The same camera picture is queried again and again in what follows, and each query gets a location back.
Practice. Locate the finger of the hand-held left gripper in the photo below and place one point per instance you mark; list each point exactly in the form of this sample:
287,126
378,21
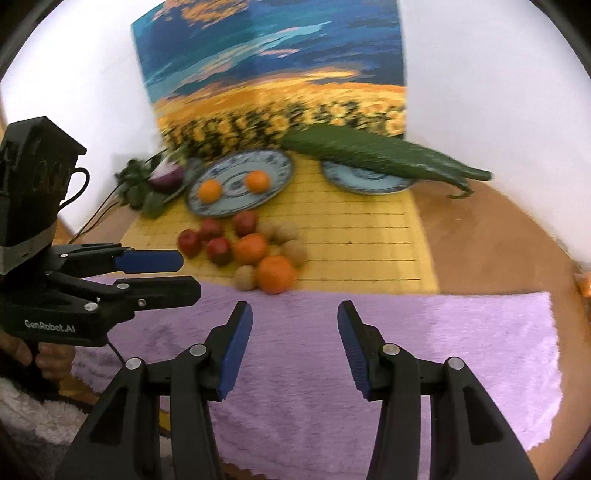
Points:
147,261
175,290

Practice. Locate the person's left forearm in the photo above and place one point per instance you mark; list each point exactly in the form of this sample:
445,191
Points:
32,415

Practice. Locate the brown kiwi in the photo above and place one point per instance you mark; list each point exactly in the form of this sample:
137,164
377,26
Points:
244,278
287,230
266,229
295,252

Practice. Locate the orange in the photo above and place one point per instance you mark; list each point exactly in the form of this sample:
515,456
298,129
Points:
250,248
210,191
257,181
275,274

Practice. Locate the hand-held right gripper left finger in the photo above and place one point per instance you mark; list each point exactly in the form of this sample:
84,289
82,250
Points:
235,353

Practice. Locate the blue patterned white plate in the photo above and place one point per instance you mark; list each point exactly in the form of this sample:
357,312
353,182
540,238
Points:
233,184
364,182

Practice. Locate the sunflower field wall poster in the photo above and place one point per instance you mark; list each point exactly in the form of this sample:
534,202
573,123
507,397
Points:
277,69

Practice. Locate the person's left hand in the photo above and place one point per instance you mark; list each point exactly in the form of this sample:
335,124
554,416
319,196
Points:
53,362

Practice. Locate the green leafy sprig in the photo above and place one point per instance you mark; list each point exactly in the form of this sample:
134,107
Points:
153,203
131,175

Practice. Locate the purple fluffy cloth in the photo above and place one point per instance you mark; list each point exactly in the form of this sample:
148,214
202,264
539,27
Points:
300,369

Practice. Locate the red apple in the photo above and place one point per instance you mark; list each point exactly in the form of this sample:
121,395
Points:
244,222
210,228
189,242
219,250

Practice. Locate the yellow bamboo mat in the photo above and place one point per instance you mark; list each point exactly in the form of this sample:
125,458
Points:
360,230

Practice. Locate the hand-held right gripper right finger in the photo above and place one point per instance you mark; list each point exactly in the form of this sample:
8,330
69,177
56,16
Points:
353,353

